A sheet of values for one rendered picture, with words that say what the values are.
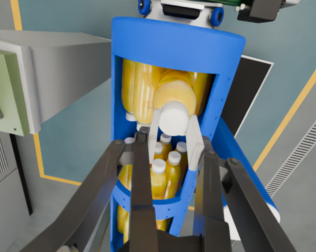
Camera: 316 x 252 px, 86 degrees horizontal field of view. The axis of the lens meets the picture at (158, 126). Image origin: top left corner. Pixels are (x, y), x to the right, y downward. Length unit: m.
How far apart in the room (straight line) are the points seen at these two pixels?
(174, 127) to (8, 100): 0.61
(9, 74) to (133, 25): 0.47
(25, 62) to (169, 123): 0.58
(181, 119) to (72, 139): 1.97
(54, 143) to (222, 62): 2.14
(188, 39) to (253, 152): 1.86
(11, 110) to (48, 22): 1.18
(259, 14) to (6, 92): 0.76
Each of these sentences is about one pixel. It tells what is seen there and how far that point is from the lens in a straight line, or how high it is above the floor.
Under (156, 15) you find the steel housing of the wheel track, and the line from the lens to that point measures 0.60.
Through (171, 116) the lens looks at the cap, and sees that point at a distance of 0.21.
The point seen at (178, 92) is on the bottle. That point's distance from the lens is 0.24.
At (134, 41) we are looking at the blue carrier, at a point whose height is 1.22.
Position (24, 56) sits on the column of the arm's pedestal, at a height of 0.99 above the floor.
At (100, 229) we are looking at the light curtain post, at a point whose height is 0.77.
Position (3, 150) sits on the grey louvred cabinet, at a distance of 2.44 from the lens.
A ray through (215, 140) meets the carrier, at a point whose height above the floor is 0.58.
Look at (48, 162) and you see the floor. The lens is 2.54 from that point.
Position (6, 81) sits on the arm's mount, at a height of 1.04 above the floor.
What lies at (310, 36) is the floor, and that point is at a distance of 1.84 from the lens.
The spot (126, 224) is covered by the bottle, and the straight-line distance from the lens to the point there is 0.76.
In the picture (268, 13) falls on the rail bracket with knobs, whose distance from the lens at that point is 0.57.
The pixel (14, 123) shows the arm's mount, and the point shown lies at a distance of 0.78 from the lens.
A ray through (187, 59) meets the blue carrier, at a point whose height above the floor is 1.23.
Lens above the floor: 1.52
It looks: 62 degrees down
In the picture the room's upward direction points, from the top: 170 degrees counter-clockwise
